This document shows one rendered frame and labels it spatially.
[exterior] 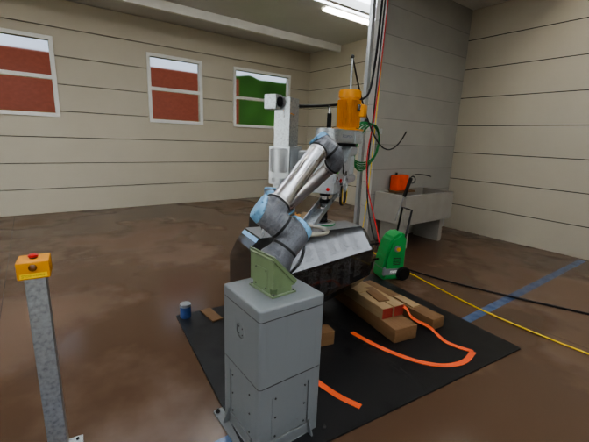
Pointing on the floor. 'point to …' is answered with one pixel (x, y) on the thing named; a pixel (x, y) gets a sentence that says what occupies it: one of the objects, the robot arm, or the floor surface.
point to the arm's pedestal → (271, 362)
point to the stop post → (45, 345)
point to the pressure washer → (393, 253)
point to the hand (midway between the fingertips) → (266, 235)
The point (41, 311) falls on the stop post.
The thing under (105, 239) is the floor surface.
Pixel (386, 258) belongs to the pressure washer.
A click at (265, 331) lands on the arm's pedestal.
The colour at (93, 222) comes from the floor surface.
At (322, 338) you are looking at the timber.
